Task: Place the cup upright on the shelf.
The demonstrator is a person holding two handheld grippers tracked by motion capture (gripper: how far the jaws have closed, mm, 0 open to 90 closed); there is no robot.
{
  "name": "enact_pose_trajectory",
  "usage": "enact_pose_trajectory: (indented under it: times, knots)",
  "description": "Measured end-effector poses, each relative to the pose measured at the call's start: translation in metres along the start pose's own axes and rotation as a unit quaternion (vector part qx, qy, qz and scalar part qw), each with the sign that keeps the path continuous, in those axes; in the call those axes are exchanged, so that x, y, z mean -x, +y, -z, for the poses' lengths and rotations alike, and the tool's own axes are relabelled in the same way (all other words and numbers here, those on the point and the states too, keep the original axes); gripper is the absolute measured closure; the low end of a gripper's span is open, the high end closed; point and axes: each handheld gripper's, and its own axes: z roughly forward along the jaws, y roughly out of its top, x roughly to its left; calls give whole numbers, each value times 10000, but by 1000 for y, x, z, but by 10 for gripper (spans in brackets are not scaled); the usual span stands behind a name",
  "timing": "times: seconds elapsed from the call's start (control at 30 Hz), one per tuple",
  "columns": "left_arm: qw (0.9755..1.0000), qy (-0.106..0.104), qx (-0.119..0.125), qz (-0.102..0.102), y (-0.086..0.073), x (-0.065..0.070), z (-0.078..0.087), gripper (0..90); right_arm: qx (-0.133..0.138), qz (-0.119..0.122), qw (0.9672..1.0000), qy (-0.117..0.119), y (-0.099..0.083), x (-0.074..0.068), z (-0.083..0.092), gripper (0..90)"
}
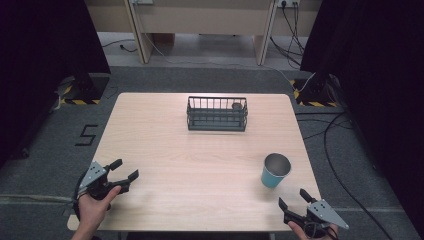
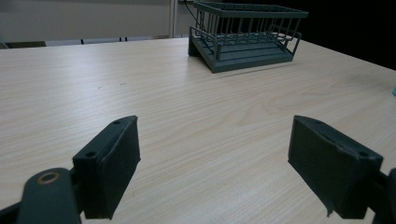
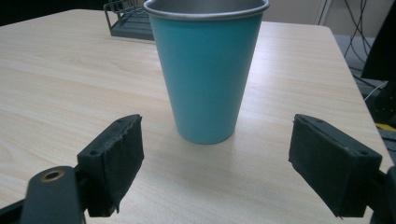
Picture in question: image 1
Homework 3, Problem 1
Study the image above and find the long black floor cable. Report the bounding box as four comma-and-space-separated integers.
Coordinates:
295, 111, 395, 240

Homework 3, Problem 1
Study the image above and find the blue paper cup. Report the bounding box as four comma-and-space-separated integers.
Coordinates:
260, 152, 292, 190

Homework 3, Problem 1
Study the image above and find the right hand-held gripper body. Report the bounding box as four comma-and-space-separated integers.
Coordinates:
283, 198, 350, 240

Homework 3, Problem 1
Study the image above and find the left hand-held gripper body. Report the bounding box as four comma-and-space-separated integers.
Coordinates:
78, 160, 120, 202

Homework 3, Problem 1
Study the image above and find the thin white floor cable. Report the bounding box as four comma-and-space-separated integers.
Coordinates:
145, 32, 317, 93

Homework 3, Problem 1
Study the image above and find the dark metal wire basket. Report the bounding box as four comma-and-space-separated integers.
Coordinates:
186, 95, 249, 133

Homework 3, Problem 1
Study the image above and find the beige wooden desk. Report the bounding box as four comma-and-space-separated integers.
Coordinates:
84, 0, 323, 67

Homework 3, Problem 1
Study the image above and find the person's left hand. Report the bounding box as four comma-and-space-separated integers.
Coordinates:
76, 185, 123, 232

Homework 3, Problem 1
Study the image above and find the dark curtain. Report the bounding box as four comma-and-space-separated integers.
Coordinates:
0, 0, 112, 169
299, 0, 424, 231

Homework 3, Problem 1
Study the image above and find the bundle of black wall cables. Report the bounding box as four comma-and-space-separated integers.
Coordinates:
269, 1, 308, 70

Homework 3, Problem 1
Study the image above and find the short black floor cable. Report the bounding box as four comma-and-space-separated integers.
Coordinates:
101, 38, 138, 54

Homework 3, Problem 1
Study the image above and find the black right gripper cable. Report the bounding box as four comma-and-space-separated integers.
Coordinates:
302, 221, 338, 240

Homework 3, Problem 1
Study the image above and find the black stand base striped tape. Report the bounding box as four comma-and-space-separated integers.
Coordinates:
59, 73, 111, 106
289, 77, 340, 108

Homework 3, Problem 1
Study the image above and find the wooden table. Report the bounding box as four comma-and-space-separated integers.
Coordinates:
66, 92, 323, 233

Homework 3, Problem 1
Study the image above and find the white wall power socket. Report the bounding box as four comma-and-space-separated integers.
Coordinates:
276, 0, 302, 9

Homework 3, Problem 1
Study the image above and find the person's right hand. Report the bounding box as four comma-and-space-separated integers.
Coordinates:
287, 220, 340, 240

